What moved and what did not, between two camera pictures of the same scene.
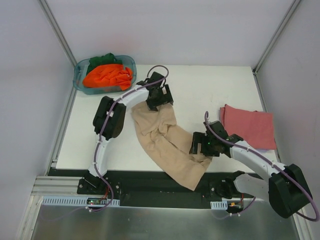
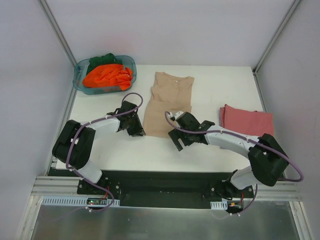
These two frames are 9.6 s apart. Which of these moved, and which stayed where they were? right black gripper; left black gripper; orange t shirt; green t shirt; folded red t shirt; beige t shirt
Moved: left black gripper; right black gripper; beige t shirt
Stayed: green t shirt; folded red t shirt; orange t shirt
